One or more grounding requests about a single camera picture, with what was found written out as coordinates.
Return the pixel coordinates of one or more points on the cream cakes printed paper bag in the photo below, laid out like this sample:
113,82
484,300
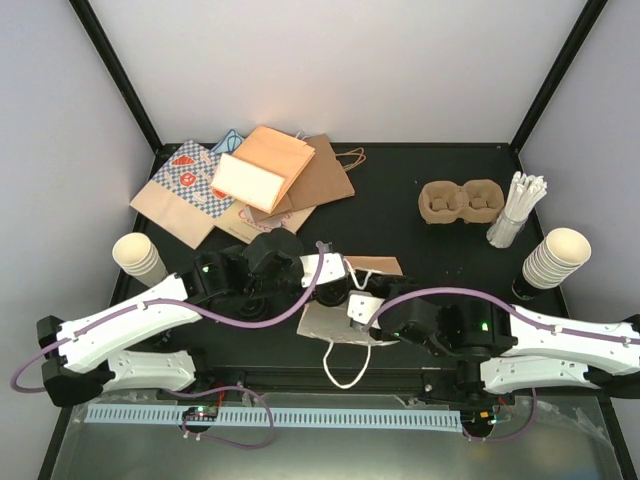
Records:
238,222

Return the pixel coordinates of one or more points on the left stack of paper cups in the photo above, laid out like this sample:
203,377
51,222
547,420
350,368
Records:
138,257

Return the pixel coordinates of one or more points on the blue checkered paper bag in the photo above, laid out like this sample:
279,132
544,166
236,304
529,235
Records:
179,197

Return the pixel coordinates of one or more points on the black frame post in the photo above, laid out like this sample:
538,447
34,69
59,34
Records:
572,45
99,39

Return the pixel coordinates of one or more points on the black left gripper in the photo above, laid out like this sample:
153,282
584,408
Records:
318,291

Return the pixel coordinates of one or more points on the cardboard cup carrier stack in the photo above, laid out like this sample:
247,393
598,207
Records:
477,201

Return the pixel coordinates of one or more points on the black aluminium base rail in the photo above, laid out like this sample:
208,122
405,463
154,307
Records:
439,386

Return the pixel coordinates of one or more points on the stack of paper cups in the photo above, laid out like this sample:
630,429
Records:
561,253
138,257

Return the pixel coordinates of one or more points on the black cup lid stack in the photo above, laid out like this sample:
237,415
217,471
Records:
254,310

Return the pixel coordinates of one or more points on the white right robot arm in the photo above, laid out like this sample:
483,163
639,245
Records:
510,347

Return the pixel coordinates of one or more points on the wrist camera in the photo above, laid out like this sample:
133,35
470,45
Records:
360,308
333,268

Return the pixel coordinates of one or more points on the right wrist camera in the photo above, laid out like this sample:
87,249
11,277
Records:
360,308

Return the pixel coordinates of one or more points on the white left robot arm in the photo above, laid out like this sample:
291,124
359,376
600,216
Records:
250,287

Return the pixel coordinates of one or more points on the right black frame post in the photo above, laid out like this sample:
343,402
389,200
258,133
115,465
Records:
572,45

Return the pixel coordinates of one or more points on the folded orange paper bag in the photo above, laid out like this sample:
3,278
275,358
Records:
262,169

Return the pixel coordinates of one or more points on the dark brown paper bag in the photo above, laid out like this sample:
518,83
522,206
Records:
325,178

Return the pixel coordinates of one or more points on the right stack of paper cups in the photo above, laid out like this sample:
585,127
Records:
561,253

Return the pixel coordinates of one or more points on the white slotted cable duct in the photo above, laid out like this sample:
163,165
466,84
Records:
323,418

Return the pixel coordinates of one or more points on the light blue paper bag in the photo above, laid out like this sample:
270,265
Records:
229,143

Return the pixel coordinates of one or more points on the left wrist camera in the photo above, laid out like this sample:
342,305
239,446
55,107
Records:
333,268

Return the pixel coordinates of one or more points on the orange kraft paper bag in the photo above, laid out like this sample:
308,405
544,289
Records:
340,325

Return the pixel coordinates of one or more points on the cup of white straws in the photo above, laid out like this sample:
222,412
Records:
524,193

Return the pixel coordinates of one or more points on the left black frame post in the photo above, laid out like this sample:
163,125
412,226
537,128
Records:
99,39

